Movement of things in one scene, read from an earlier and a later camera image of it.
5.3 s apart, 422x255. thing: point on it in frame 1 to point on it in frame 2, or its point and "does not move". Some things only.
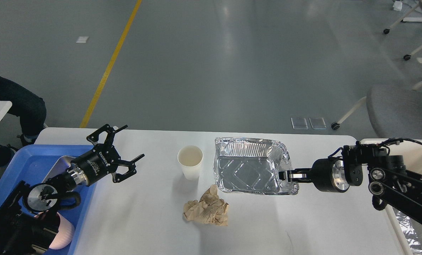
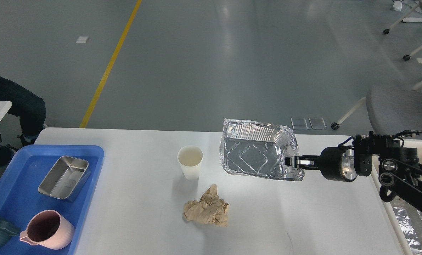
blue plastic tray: [32, 163] does not move
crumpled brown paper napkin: [210, 209] does not move
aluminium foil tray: [248, 165] to [258, 148]
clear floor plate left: [299, 123] does not move
